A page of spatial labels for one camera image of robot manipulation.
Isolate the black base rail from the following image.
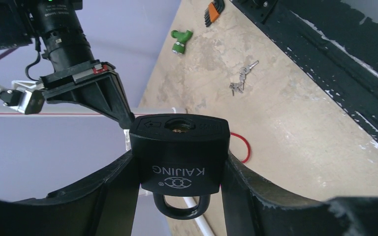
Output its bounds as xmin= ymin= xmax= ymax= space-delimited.
xmin=233 ymin=0 xmax=378 ymax=143

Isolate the orange hex key set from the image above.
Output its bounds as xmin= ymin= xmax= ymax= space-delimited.
xmin=204 ymin=0 xmax=225 ymax=28

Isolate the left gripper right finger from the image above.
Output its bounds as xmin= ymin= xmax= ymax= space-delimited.
xmin=221 ymin=155 xmax=378 ymax=236

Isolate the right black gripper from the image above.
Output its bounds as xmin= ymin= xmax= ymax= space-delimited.
xmin=41 ymin=60 xmax=135 ymax=129

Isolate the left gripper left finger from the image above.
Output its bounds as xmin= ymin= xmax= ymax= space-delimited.
xmin=0 ymin=152 xmax=140 ymax=236

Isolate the black padlock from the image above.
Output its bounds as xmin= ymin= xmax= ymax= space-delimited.
xmin=129 ymin=114 xmax=230 ymax=220

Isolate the white PVC pipe frame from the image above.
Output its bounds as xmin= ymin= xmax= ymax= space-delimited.
xmin=124 ymin=129 xmax=215 ymax=236

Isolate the red cable lock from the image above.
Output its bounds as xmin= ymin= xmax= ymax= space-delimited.
xmin=230 ymin=132 xmax=252 ymax=164

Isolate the silver key bunch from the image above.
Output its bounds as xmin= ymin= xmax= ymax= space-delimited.
xmin=229 ymin=60 xmax=259 ymax=96

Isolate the white pole with red stripe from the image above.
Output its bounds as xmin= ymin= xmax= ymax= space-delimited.
xmin=0 ymin=104 xmax=188 ymax=117

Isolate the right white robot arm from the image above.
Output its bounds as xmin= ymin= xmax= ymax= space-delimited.
xmin=0 ymin=0 xmax=135 ymax=129

